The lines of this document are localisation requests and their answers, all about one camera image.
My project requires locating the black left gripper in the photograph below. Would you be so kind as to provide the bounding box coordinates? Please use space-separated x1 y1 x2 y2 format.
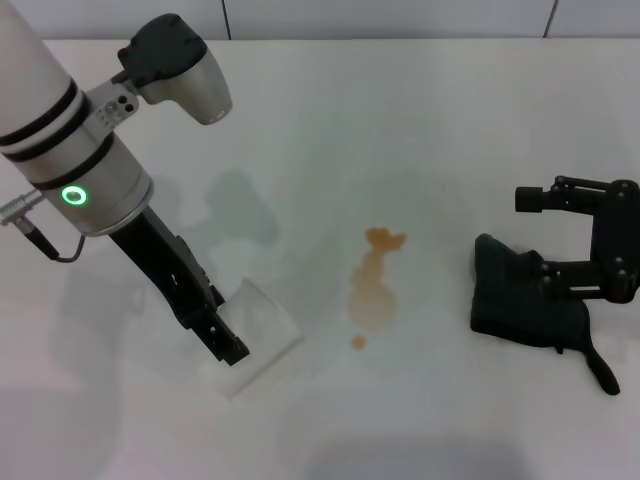
106 204 251 368

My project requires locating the white paper cup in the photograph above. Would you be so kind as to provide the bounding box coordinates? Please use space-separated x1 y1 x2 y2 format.
218 277 306 399

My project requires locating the large brown water stain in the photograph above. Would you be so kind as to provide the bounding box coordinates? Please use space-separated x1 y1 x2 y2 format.
347 227 409 332

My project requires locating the dark blue rag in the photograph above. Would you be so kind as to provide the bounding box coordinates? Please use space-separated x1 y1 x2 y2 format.
468 232 623 397

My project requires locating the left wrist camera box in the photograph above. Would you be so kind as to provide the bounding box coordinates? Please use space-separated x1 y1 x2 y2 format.
116 13 234 127

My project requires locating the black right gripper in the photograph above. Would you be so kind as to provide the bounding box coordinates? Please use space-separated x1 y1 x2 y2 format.
514 175 640 306

